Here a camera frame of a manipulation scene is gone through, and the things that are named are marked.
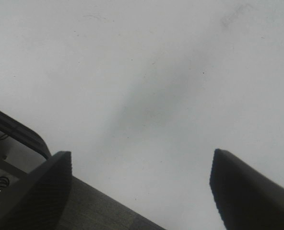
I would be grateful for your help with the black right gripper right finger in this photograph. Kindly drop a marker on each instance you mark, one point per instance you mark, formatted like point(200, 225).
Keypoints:
point(245, 198)

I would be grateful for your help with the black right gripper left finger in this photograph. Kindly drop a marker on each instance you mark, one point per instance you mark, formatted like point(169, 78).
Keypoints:
point(37, 201)

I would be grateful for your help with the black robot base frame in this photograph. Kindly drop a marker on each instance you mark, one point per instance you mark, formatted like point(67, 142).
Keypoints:
point(11, 129)

